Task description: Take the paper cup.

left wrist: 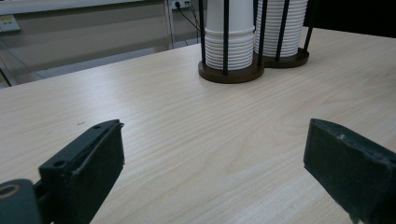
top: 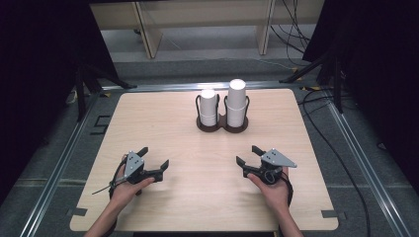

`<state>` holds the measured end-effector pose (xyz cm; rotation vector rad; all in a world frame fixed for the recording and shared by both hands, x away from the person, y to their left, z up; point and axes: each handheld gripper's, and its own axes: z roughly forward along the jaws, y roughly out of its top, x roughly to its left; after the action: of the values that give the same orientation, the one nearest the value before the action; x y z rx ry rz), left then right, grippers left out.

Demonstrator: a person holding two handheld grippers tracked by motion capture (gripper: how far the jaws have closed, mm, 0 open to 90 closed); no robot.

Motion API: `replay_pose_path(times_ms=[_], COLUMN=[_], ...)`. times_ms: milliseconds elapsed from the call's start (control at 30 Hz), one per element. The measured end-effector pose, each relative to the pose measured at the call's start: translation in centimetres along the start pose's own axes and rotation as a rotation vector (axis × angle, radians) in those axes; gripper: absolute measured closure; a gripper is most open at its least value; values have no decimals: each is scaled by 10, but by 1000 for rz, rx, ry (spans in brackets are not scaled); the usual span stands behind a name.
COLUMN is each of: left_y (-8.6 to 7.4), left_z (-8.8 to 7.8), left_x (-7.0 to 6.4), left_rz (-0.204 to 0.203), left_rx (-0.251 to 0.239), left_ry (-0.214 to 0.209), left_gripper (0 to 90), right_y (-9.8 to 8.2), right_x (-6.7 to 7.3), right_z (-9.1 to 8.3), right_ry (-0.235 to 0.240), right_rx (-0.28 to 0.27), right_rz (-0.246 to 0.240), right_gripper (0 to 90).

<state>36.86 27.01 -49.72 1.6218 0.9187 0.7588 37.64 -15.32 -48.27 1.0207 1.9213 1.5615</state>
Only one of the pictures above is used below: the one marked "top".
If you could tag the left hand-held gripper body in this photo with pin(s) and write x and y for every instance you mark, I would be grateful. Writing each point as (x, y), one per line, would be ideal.
(134, 164)

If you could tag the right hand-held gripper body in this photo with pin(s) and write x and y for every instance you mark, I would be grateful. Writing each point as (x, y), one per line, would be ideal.
(275, 158)

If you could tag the dark brown double cup holder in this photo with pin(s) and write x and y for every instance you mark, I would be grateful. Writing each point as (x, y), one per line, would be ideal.
(222, 126)

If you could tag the person's left hand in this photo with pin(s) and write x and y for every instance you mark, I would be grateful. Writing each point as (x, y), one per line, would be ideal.
(126, 192)

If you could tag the person's right hand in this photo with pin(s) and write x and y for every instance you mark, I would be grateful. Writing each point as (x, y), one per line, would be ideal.
(275, 194)

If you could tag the black metal stand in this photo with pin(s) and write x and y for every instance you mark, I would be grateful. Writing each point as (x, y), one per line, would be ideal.
(80, 95)
(336, 82)

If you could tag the dark curtain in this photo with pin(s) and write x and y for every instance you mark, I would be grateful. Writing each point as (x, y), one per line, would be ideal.
(382, 82)
(39, 82)

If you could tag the aluminium floor rail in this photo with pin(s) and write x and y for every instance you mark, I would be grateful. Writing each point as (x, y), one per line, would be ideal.
(365, 168)
(57, 171)

